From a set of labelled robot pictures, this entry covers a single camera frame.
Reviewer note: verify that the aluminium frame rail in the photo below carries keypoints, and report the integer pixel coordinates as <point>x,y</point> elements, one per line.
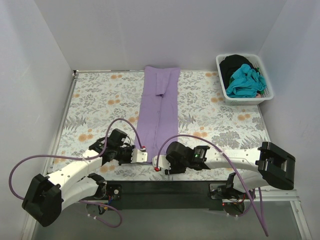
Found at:
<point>268,193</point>

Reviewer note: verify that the floral patterned table mat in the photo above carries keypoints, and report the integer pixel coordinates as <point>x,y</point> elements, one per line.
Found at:
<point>104,101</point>

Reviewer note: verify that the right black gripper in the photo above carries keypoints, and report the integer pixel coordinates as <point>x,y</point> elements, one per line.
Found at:
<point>167,171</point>

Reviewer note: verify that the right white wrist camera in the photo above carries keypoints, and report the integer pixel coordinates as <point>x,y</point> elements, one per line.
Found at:
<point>160,163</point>

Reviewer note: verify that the white plastic laundry basket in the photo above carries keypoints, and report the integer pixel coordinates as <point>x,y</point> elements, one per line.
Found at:
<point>256,61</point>

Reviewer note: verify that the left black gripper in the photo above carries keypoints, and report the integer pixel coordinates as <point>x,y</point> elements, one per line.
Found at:
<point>128,154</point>

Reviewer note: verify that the purple t shirt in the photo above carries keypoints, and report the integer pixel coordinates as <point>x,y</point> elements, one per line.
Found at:
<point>158,113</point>

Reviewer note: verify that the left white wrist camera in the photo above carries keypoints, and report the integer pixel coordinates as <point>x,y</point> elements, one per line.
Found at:
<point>139,156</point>

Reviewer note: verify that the green garment in basket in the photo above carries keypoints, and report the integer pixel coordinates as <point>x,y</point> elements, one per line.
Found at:
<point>257,70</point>

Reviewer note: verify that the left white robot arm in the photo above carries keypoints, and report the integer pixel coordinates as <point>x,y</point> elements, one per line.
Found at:
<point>47,196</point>

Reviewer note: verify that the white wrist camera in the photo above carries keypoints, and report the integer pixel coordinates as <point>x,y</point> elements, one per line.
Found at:
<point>139,156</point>
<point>160,163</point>

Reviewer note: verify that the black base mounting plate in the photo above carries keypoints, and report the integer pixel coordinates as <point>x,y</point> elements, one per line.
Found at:
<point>163,195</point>

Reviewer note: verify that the black t shirt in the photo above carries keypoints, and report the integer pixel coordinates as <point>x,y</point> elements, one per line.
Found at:
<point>231,64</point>

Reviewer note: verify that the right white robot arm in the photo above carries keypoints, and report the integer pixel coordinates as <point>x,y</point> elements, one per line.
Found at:
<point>267,165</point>

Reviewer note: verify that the teal t shirt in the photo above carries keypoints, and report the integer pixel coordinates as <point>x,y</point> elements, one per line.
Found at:
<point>245,82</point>

